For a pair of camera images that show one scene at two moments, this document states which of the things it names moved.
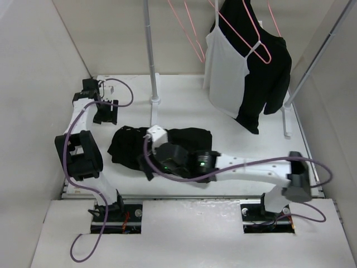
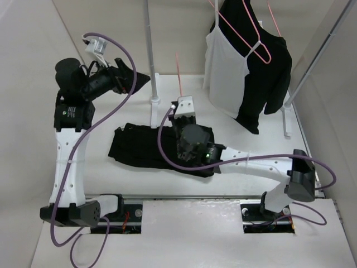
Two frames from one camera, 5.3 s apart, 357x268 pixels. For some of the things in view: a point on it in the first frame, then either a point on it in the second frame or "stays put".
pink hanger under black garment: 277,27 stays put
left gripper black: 110,115 to 119,81
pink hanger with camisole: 240,34 stays put
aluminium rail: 84,196 stays put
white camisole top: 226,69 stays put
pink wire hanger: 186,32 to 179,76
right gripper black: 150,176 to 175,121
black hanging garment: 267,56 stays put
